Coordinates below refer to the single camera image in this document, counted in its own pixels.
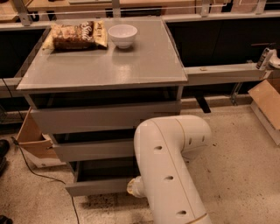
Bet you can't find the grey metal rail frame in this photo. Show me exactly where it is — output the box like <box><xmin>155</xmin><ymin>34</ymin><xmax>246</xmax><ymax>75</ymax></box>
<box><xmin>1</xmin><ymin>13</ymin><xmax>279</xmax><ymax>98</ymax></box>

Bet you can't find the cardboard box left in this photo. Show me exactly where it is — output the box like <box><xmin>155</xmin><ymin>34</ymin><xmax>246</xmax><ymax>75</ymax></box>
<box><xmin>17</xmin><ymin>109</ymin><xmax>65</xmax><ymax>168</ymax></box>

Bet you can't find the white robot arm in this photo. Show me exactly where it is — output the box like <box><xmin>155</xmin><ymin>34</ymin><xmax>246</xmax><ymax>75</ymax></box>
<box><xmin>127</xmin><ymin>115</ymin><xmax>212</xmax><ymax>224</ymax></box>

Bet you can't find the grey top drawer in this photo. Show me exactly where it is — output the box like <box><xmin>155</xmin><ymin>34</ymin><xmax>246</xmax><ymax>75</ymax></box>
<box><xmin>31</xmin><ymin>87</ymin><xmax>181</xmax><ymax>134</ymax></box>

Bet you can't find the cardboard box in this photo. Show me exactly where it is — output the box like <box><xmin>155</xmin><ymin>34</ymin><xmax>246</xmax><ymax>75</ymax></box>
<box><xmin>248</xmin><ymin>78</ymin><xmax>280</xmax><ymax>130</ymax></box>
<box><xmin>17</xmin><ymin>109</ymin><xmax>65</xmax><ymax>168</ymax></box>

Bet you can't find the grey drawer cabinet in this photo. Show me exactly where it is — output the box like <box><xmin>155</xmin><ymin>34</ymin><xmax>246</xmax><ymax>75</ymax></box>
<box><xmin>16</xmin><ymin>17</ymin><xmax>188</xmax><ymax>176</ymax></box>

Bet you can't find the grey drawer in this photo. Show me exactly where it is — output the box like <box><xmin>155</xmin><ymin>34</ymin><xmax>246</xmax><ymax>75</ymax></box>
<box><xmin>66</xmin><ymin>157</ymin><xmax>140</xmax><ymax>197</ymax></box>
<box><xmin>50</xmin><ymin>129</ymin><xmax>135</xmax><ymax>162</ymax></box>
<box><xmin>31</xmin><ymin>87</ymin><xmax>181</xmax><ymax>134</ymax></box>

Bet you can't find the brown snack bag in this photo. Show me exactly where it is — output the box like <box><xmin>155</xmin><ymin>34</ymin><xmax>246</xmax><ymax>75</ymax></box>
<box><xmin>42</xmin><ymin>21</ymin><xmax>108</xmax><ymax>50</ymax></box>

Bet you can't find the black shoe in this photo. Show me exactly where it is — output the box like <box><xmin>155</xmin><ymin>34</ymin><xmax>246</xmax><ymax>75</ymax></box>
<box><xmin>0</xmin><ymin>139</ymin><xmax>10</xmax><ymax>173</ymax></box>

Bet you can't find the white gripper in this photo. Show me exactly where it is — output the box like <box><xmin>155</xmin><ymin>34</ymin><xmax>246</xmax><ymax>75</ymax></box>
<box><xmin>127</xmin><ymin>176</ymin><xmax>146</xmax><ymax>198</ymax></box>

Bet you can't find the grey middle drawer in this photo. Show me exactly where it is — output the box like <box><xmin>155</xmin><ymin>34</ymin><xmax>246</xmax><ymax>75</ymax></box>
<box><xmin>50</xmin><ymin>129</ymin><xmax>135</xmax><ymax>162</ymax></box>

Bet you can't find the white bowl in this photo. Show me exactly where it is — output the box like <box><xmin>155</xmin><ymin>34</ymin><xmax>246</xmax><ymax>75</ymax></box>
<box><xmin>108</xmin><ymin>24</ymin><xmax>137</xmax><ymax>49</ymax></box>

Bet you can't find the cardboard box right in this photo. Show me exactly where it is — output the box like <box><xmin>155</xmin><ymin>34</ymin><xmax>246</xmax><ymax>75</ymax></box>
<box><xmin>248</xmin><ymin>78</ymin><xmax>280</xmax><ymax>130</ymax></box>

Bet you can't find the grey bottom drawer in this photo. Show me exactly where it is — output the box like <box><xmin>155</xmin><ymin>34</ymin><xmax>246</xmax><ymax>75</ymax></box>
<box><xmin>66</xmin><ymin>157</ymin><xmax>140</xmax><ymax>197</ymax></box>

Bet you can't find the small device on rail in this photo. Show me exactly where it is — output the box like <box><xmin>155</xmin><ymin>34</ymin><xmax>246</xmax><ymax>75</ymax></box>
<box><xmin>256</xmin><ymin>47</ymin><xmax>280</xmax><ymax>70</ymax></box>

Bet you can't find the black floor cable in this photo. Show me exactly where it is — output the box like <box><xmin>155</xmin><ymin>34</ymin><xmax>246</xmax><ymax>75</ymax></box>
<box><xmin>10</xmin><ymin>136</ymin><xmax>81</xmax><ymax>224</ymax></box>

